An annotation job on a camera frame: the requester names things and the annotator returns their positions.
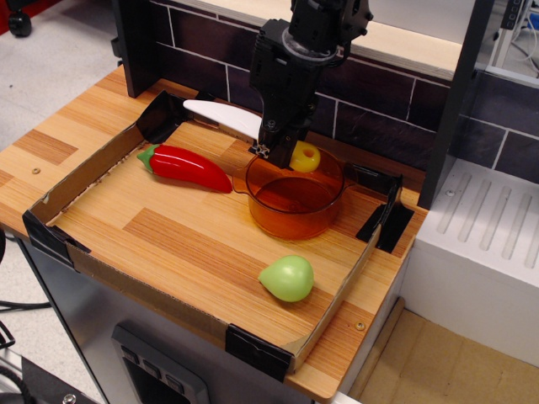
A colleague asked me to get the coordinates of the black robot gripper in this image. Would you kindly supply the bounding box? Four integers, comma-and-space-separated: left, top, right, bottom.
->
248, 19, 350, 171

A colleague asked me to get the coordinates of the white knife yellow handle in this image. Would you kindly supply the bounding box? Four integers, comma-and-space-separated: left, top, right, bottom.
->
183, 99, 322, 173

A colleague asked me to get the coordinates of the orange transparent plastic pot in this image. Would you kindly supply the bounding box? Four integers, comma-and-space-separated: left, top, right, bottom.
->
232, 150, 352, 240

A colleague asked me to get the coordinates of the cardboard fence with black tape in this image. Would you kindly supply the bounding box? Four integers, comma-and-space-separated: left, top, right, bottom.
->
24, 93, 425, 395

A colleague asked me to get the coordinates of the red toy chili pepper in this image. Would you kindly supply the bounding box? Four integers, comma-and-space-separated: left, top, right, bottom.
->
136, 144, 232, 194

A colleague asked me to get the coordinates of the green toy pear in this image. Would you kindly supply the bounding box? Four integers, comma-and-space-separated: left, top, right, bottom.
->
258, 255, 314, 302

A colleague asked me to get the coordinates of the white toy sink drainboard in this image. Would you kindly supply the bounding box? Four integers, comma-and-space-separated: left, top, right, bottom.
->
400, 160, 538, 365

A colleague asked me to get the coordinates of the toy oven control panel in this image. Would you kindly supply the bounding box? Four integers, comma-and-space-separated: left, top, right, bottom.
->
112, 325, 211, 403

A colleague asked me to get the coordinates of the black caster wheel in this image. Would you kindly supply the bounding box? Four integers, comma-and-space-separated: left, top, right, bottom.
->
8, 10, 32, 38

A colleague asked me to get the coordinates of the dark wooden corner post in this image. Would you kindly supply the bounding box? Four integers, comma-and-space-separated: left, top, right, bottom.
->
112, 0, 160, 98

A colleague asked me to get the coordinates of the black vertical post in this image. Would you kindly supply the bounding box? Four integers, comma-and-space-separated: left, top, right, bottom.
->
418, 1, 494, 210

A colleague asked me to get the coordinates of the black cable on floor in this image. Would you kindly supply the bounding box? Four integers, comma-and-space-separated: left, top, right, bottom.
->
0, 299, 51, 313

